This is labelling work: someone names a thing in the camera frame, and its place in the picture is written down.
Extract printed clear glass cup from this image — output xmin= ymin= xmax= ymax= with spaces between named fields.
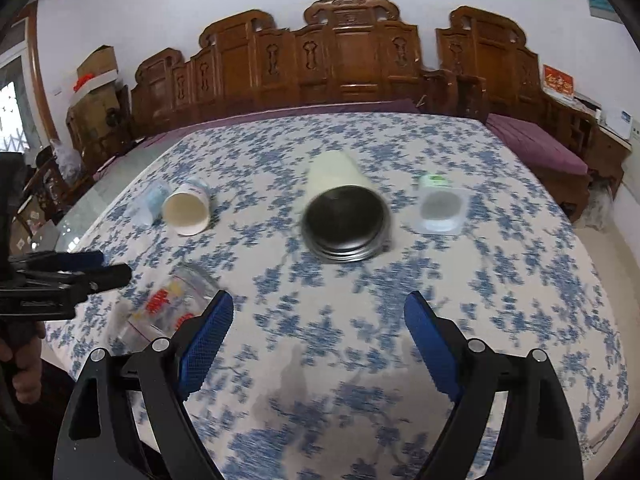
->
xmin=108 ymin=263 xmax=218 ymax=352

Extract clear plastic cup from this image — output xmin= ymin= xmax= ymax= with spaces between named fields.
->
xmin=130 ymin=181 xmax=170 ymax=228

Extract striped white paper cup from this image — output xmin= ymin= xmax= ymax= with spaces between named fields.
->
xmin=162 ymin=179 xmax=212 ymax=236

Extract green lidded plastic cup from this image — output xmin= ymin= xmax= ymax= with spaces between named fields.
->
xmin=413 ymin=174 xmax=471 ymax=236

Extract person's left hand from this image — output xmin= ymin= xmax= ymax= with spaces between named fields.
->
xmin=1 ymin=322 xmax=46 ymax=404

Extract purple seat cushion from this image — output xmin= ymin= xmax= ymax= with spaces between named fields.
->
xmin=94 ymin=97 xmax=421 ymax=181

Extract cardboard box stack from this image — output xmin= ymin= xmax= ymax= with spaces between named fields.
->
xmin=66 ymin=44 xmax=132 ymax=174

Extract blue floral tablecloth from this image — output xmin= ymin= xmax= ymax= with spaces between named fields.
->
xmin=48 ymin=114 xmax=629 ymax=479

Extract cream insulated tumbler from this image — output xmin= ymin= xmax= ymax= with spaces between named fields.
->
xmin=300 ymin=151 xmax=392 ymax=263

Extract purple armchair cushion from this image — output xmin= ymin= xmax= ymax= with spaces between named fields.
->
xmin=486 ymin=114 xmax=588 ymax=176

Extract red sign card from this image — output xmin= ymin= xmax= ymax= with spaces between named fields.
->
xmin=542 ymin=64 xmax=575 ymax=99

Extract carved wooden sofa bench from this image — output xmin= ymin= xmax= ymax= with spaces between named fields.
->
xmin=131 ymin=0 xmax=458 ymax=136

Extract carved wooden armchair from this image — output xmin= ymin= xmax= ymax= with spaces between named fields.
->
xmin=436 ymin=6 xmax=630 ymax=222

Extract white wall panel box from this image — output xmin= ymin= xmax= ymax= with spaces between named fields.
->
xmin=601 ymin=106 xmax=634 ymax=140

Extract wall notice plaque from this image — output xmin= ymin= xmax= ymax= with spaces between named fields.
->
xmin=587 ymin=0 xmax=622 ymax=24

